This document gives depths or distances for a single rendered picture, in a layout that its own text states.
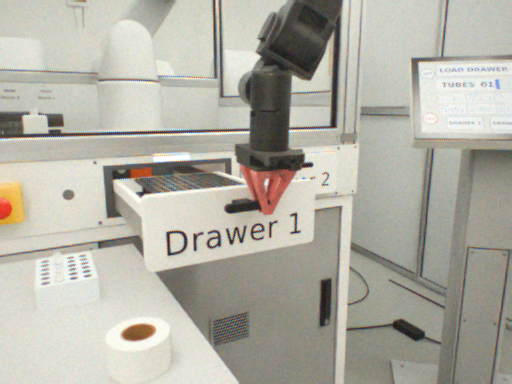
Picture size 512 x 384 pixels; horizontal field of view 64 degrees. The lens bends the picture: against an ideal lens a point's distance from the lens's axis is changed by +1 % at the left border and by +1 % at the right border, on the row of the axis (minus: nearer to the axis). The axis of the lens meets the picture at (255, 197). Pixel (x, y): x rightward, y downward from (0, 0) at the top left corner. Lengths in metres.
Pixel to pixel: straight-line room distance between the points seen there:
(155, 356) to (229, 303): 0.64
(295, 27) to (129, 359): 0.44
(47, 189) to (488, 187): 1.19
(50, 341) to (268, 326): 0.72
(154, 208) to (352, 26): 0.80
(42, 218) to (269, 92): 0.54
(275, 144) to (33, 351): 0.40
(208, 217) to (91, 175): 0.36
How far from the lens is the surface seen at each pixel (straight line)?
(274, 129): 0.56
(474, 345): 1.59
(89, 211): 0.91
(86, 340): 0.59
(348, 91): 1.17
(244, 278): 1.10
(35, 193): 0.90
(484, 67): 1.44
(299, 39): 0.57
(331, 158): 1.12
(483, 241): 1.45
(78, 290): 0.67
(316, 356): 1.37
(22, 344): 0.61
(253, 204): 0.59
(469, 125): 1.29
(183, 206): 0.59
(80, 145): 0.89
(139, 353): 0.47
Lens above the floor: 1.05
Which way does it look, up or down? 12 degrees down
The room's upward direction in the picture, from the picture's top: straight up
